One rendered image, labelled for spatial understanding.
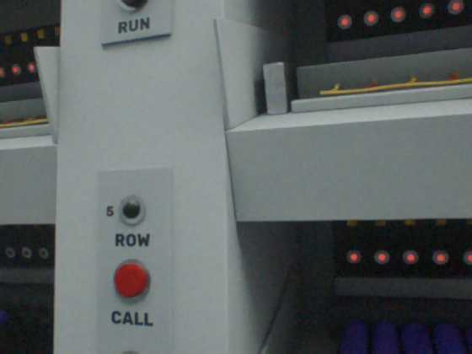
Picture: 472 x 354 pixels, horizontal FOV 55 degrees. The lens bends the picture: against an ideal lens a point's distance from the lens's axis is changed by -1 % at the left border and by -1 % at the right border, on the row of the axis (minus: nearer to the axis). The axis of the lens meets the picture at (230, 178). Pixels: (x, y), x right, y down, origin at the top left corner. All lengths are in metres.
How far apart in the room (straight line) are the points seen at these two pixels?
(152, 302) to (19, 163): 0.11
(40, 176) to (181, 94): 0.09
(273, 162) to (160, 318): 0.09
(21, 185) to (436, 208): 0.21
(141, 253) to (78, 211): 0.04
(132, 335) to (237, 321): 0.05
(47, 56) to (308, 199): 0.15
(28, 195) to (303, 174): 0.16
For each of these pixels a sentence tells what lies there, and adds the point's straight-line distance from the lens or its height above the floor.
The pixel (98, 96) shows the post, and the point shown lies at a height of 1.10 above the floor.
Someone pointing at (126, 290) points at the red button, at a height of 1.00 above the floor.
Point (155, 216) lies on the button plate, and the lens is 0.22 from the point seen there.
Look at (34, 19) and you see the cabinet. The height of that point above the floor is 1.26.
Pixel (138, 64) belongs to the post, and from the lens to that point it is 0.24.
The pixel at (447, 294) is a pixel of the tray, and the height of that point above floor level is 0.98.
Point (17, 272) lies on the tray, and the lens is 0.50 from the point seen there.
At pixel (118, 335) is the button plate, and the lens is 0.24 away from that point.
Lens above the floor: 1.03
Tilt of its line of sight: 5 degrees up
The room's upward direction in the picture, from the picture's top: 1 degrees counter-clockwise
